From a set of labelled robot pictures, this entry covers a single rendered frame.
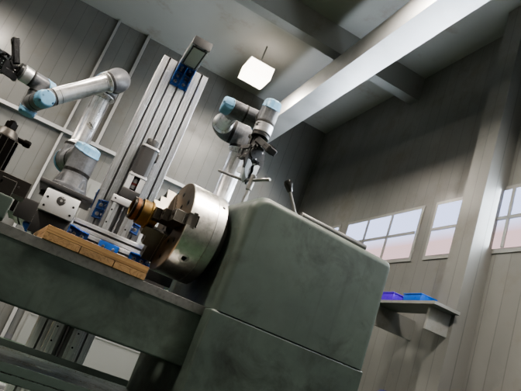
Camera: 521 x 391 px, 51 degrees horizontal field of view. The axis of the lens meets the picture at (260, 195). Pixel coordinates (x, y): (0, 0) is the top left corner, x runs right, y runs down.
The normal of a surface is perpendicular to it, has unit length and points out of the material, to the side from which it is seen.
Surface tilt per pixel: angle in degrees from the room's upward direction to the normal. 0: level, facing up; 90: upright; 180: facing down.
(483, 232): 90
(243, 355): 90
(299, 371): 90
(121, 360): 90
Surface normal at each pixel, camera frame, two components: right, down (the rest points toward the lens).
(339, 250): 0.47, -0.12
